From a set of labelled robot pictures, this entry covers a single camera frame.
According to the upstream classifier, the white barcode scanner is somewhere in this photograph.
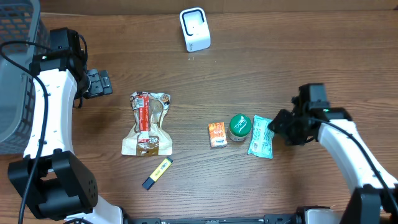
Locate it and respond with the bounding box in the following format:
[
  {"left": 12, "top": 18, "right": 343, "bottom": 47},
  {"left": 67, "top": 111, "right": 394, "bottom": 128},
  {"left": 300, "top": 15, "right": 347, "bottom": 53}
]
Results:
[{"left": 179, "top": 7, "right": 211, "bottom": 52}]

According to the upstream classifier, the yellow highlighter marker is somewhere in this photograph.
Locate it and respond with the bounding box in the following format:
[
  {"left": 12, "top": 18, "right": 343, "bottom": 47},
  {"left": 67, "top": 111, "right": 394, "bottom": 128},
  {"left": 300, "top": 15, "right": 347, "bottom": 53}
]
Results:
[{"left": 142, "top": 157, "right": 173, "bottom": 190}]

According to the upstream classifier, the grey plastic mesh basket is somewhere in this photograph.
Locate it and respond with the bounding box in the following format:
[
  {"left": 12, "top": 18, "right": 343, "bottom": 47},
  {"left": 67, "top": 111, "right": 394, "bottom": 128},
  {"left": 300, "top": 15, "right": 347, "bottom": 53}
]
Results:
[{"left": 1, "top": 0, "right": 50, "bottom": 155}]

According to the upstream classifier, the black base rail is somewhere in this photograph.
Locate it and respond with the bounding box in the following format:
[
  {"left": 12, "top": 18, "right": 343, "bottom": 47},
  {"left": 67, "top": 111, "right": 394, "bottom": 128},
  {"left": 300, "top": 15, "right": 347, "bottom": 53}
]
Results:
[{"left": 124, "top": 213, "right": 352, "bottom": 224}]

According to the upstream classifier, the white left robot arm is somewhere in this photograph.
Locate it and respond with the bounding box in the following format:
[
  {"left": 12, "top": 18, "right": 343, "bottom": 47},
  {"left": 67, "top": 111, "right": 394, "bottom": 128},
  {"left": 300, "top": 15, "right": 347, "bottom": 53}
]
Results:
[{"left": 7, "top": 28, "right": 128, "bottom": 223}]

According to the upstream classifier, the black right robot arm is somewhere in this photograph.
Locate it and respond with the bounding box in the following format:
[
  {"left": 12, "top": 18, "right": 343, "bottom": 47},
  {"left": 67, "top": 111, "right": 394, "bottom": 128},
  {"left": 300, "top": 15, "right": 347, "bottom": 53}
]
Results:
[{"left": 268, "top": 83, "right": 397, "bottom": 223}]

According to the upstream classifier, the orange juice carton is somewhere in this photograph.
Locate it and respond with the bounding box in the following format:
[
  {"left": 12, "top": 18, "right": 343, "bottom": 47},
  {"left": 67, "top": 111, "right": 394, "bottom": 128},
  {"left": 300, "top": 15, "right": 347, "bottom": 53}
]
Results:
[{"left": 208, "top": 122, "right": 227, "bottom": 148}]

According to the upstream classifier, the green lid jar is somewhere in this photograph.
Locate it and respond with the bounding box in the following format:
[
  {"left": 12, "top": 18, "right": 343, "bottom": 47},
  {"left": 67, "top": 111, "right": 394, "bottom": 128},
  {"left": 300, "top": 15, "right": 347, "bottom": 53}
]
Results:
[{"left": 228, "top": 114, "right": 252, "bottom": 142}]

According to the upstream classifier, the brown snack pouch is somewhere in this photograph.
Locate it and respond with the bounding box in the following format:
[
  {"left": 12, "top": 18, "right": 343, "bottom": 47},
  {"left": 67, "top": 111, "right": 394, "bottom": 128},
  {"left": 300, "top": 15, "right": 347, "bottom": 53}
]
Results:
[{"left": 121, "top": 91, "right": 173, "bottom": 156}]

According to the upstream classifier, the teal tissue packet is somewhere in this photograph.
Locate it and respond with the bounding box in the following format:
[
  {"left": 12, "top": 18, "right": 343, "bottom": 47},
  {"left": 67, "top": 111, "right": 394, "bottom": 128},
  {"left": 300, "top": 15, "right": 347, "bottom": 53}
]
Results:
[{"left": 248, "top": 115, "right": 274, "bottom": 159}]

